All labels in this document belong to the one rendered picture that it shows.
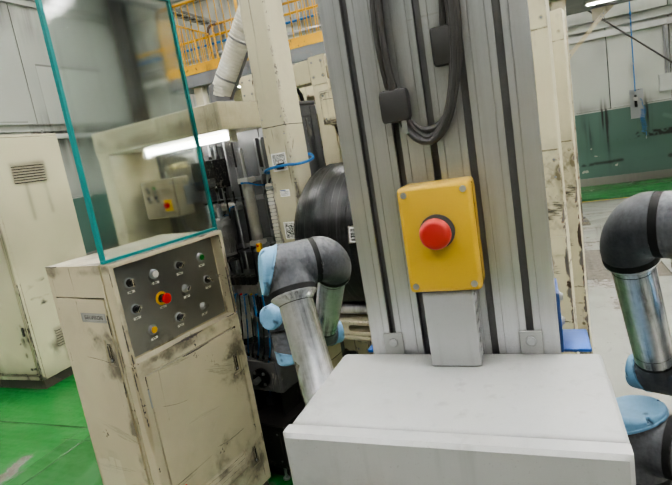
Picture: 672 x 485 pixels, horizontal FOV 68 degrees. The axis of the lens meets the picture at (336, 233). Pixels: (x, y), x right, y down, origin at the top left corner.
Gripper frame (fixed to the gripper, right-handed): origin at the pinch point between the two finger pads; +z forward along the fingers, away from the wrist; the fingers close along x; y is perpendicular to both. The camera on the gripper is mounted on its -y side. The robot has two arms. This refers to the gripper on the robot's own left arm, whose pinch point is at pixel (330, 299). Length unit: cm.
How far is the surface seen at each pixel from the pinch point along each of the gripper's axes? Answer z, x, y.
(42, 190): 83, 332, 70
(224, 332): 4, 58, -16
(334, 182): 9.7, -0.5, 41.7
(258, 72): 14, 33, 90
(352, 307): 18.0, 2.2, -7.0
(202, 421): -14, 58, -47
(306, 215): 3.1, 8.9, 30.7
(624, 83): 958, -73, 204
